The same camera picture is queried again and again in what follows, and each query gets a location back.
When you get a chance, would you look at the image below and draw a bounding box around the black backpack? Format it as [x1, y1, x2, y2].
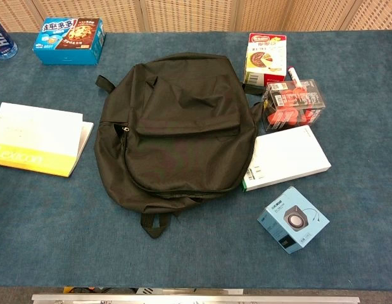
[94, 52, 263, 240]

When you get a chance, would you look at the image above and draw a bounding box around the white book with yellow band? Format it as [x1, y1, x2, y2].
[0, 101, 94, 178]

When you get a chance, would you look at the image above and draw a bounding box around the white flat cardboard box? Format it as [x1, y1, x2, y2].
[242, 125, 332, 193]

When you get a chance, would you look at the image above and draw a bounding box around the clear box of orange items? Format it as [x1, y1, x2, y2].
[261, 78, 327, 133]

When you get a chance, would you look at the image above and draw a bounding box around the red yellow wafer box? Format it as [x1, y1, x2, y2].
[243, 32, 288, 87]

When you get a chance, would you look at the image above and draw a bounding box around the light blue speaker box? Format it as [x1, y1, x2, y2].
[257, 186, 330, 255]

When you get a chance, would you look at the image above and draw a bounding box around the white marker with red cap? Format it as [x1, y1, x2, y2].
[287, 65, 303, 88]

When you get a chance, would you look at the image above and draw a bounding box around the beige woven folding screen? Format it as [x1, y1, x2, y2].
[0, 0, 392, 33]

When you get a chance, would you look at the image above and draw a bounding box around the blue chocolate cookie box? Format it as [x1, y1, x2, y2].
[32, 16, 107, 66]

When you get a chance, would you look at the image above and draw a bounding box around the blue label water bottle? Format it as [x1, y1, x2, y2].
[0, 15, 18, 61]

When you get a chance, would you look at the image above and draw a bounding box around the aluminium profile rail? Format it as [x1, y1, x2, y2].
[31, 293, 361, 304]

